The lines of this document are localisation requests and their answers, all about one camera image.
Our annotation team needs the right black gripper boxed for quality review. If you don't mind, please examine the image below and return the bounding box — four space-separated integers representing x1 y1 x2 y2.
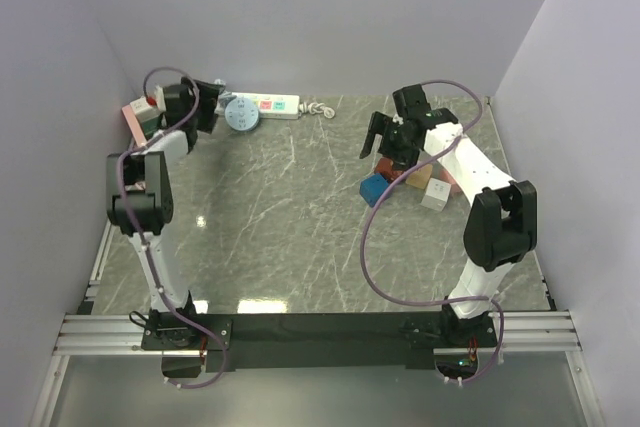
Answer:
359 112 419 172

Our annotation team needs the brown wooden cube adapter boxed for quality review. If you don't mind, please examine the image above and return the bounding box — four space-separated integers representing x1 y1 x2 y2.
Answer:
374 157 404 183

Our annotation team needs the light blue round adapter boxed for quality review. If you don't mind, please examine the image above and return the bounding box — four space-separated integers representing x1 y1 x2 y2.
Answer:
224 97 260 132

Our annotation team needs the tan wooden cube adapter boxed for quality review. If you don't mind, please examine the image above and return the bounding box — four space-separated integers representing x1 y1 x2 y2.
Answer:
405 164 433 191

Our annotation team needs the blue cube plug adapter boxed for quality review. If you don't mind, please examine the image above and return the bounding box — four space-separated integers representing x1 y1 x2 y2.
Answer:
359 173 390 208

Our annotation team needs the white power strip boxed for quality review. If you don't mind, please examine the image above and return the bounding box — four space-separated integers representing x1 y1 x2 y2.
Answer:
234 92 300 120

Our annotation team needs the white cube plug adapter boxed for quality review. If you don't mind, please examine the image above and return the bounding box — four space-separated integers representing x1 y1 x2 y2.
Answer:
421 178 451 212

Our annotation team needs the pink cube plug adapter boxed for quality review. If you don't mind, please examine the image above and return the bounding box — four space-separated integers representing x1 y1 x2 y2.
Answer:
441 170 460 194

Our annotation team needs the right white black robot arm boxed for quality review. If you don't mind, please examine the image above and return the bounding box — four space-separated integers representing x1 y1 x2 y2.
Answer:
360 108 537 346

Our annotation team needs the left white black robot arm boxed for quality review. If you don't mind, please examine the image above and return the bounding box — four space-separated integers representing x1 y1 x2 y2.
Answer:
106 76 226 349

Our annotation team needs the dark green cube adapter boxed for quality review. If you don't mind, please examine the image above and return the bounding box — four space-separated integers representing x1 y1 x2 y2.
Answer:
138 113 163 139

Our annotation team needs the white cube adapter on pink strip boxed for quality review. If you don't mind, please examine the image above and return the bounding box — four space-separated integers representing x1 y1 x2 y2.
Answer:
130 97 157 116

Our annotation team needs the pink power strip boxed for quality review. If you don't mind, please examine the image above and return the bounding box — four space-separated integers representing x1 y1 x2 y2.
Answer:
121 105 147 147

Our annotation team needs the light blue bundled cord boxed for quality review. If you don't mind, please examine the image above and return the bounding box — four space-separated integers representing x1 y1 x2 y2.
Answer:
212 77 237 116

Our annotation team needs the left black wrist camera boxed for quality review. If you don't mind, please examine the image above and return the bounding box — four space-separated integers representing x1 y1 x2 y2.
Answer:
146 83 193 128

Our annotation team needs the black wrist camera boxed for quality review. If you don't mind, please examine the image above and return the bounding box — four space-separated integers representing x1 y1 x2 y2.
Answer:
392 84 458 130
146 83 193 128

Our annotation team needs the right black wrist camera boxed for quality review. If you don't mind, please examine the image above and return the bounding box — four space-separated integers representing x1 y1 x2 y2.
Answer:
392 84 458 130

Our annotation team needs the white bundled power cord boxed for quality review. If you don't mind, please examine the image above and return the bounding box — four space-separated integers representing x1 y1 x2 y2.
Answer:
298 100 337 120

